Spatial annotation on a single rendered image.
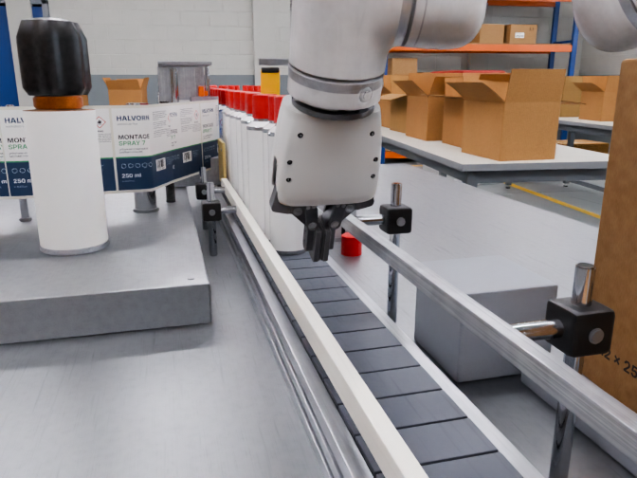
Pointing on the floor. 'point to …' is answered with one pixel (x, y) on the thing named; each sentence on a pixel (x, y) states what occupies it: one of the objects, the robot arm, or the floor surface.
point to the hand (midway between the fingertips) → (318, 239)
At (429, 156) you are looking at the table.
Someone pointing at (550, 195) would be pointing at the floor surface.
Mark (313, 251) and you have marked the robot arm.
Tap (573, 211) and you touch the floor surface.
